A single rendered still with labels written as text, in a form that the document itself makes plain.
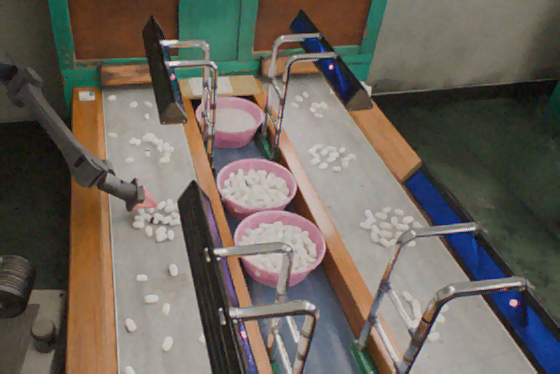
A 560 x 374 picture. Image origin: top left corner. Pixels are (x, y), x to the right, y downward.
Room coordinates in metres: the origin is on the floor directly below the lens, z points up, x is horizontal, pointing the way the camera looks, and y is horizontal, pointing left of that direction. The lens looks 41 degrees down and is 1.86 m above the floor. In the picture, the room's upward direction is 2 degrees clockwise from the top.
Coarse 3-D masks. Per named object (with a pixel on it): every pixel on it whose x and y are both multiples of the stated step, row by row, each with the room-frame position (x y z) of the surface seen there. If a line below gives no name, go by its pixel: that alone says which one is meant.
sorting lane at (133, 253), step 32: (128, 96) 1.99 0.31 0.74; (128, 128) 1.75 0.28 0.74; (160, 128) 1.76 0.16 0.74; (160, 192) 1.37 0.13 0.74; (128, 224) 1.20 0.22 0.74; (160, 224) 1.21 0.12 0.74; (128, 256) 1.07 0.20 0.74; (160, 256) 1.07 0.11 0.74; (128, 288) 0.95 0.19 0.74; (160, 288) 0.95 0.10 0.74; (192, 288) 0.95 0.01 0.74; (160, 320) 0.84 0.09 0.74; (192, 320) 0.85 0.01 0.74; (128, 352) 0.75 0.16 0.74; (160, 352) 0.75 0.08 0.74; (192, 352) 0.75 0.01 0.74
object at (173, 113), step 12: (156, 24) 1.89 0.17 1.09; (144, 36) 1.84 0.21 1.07; (156, 36) 1.74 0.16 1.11; (156, 60) 1.60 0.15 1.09; (168, 60) 1.64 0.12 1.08; (156, 72) 1.54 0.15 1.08; (168, 72) 1.49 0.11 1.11; (156, 84) 1.49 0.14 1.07; (168, 84) 1.41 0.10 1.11; (156, 96) 1.43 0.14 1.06; (168, 96) 1.36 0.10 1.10; (180, 96) 1.43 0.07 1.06; (168, 108) 1.31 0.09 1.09; (180, 108) 1.32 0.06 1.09; (168, 120) 1.31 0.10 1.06; (180, 120) 1.31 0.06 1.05
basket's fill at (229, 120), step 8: (216, 112) 1.90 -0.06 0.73; (224, 112) 1.91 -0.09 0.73; (232, 112) 1.90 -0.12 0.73; (240, 112) 1.90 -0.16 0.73; (216, 120) 1.84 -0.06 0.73; (224, 120) 1.84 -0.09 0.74; (232, 120) 1.84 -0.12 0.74; (240, 120) 1.85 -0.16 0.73; (248, 120) 1.85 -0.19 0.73; (216, 128) 1.78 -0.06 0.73; (224, 128) 1.78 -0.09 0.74; (232, 128) 1.78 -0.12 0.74; (240, 128) 1.78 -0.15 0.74; (248, 128) 1.80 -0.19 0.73
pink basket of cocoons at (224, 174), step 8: (240, 160) 1.52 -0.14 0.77; (248, 160) 1.53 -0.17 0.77; (256, 160) 1.53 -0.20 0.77; (264, 160) 1.53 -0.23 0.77; (224, 168) 1.47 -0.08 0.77; (232, 168) 1.50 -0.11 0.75; (240, 168) 1.51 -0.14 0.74; (248, 168) 1.52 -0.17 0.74; (256, 168) 1.52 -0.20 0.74; (264, 168) 1.51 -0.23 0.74; (272, 168) 1.50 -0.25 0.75; (280, 168) 1.49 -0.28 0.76; (224, 176) 1.46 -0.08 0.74; (280, 176) 1.47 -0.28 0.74; (288, 176) 1.45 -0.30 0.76; (288, 184) 1.43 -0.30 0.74; (224, 200) 1.34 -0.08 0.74; (288, 200) 1.31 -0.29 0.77; (232, 208) 1.32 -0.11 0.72; (240, 208) 1.29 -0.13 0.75; (248, 208) 1.27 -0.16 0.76; (256, 208) 1.27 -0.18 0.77; (264, 208) 1.27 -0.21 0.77; (272, 208) 1.27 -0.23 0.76; (280, 208) 1.31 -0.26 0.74; (240, 216) 1.30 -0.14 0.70
